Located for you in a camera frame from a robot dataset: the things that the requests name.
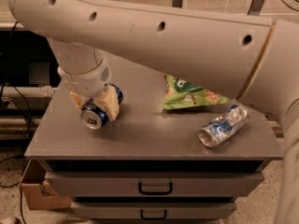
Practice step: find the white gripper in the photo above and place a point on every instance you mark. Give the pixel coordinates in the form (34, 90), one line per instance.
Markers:
(88, 83)

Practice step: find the blue pepsi can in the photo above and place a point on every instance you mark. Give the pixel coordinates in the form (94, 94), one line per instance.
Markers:
(93, 116)

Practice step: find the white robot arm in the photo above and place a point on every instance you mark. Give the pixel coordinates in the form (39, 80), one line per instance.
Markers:
(251, 59)

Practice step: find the crushed silver blue can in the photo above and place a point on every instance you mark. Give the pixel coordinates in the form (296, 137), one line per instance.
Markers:
(223, 127)

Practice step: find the grey upper drawer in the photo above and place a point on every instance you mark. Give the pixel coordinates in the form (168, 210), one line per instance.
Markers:
(135, 184)

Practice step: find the grey drawer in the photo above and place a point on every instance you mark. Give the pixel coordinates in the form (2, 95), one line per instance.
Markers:
(153, 211)
(135, 184)

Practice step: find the green chip bag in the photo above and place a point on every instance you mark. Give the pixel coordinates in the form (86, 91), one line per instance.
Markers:
(180, 94)

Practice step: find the brown cardboard box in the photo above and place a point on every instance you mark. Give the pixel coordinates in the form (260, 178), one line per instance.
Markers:
(38, 192)

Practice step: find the grey lower drawer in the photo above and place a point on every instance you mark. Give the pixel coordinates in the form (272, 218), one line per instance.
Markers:
(153, 211)

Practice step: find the right metal railing bracket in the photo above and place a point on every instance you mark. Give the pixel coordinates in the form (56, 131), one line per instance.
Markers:
(258, 0)

